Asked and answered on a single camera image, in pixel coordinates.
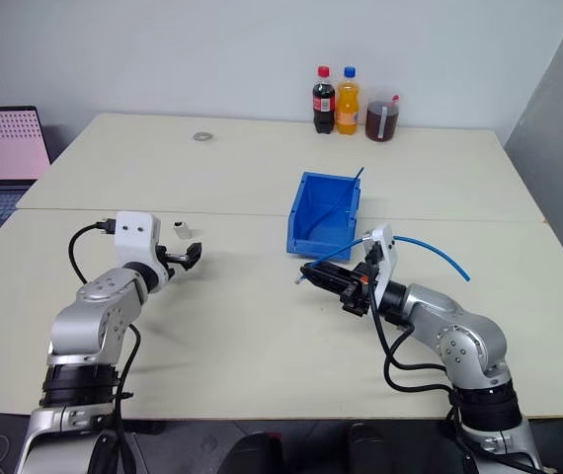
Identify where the straight blue cable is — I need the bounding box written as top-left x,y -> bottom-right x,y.
309,166 -> 366,232

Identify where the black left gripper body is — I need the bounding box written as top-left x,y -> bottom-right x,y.
155,244 -> 178,285

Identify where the cola bottle red cap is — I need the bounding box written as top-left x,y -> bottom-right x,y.
311,64 -> 338,136

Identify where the open grey laptop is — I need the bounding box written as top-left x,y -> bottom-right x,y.
0,104 -> 53,271

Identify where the orange soda bottle blue cap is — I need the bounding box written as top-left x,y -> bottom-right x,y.
335,65 -> 362,136

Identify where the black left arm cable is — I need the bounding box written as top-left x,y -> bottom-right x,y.
67,217 -> 118,286

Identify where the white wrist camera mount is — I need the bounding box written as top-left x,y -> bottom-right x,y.
362,223 -> 402,303
113,210 -> 163,276

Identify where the clear jug dark red liquid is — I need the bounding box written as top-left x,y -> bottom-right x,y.
364,87 -> 403,144

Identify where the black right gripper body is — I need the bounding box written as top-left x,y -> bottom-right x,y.
339,246 -> 380,318

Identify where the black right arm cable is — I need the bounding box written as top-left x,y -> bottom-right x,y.
365,274 -> 480,474

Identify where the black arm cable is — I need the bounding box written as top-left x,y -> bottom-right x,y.
67,217 -> 118,286
365,274 -> 480,474

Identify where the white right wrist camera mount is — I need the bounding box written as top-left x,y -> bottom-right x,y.
362,223 -> 402,303

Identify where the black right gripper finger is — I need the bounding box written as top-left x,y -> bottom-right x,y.
299,262 -> 362,284
305,276 -> 355,299

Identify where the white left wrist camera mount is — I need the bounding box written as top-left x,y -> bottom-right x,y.
113,210 -> 163,276

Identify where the long blue cable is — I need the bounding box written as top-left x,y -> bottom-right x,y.
291,235 -> 472,287

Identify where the blue plastic bin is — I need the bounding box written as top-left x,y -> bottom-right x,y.
285,170 -> 363,261

